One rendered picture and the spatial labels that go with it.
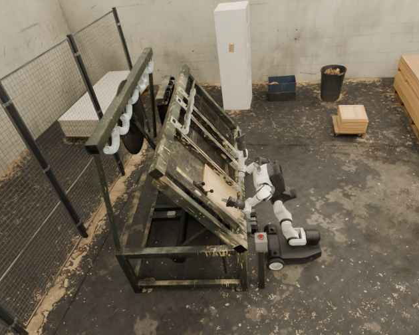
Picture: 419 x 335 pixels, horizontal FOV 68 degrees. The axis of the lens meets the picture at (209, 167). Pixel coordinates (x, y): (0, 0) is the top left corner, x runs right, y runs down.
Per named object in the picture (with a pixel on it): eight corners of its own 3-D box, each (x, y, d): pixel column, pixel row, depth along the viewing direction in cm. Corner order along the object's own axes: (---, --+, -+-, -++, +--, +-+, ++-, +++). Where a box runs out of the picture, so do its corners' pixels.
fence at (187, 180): (236, 226, 326) (239, 224, 325) (173, 171, 282) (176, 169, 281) (236, 222, 330) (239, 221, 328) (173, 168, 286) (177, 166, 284)
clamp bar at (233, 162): (235, 170, 396) (250, 161, 385) (169, 105, 341) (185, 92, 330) (235, 165, 403) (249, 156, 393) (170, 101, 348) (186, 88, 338)
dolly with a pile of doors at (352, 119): (364, 139, 555) (369, 119, 530) (333, 138, 567) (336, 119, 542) (359, 121, 601) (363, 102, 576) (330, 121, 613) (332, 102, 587)
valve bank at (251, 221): (260, 243, 343) (259, 229, 328) (247, 243, 345) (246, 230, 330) (257, 209, 381) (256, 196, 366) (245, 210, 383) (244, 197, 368)
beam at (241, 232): (239, 254, 315) (248, 250, 310) (231, 248, 309) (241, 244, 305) (235, 133, 485) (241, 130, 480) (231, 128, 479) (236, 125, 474)
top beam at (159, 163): (156, 181, 256) (164, 175, 252) (147, 173, 251) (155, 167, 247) (185, 73, 426) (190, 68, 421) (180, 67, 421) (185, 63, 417)
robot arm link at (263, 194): (255, 208, 281) (267, 199, 267) (247, 200, 283) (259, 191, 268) (261, 202, 288) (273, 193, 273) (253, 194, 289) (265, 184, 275)
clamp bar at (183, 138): (235, 194, 362) (252, 185, 351) (163, 126, 307) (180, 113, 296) (235, 188, 370) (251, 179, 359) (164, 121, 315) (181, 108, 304)
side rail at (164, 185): (231, 248, 310) (241, 244, 305) (151, 183, 259) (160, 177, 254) (231, 242, 314) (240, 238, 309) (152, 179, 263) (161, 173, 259)
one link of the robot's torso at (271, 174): (287, 175, 339) (275, 152, 320) (292, 197, 313) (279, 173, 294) (262, 184, 350) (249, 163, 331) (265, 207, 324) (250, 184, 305)
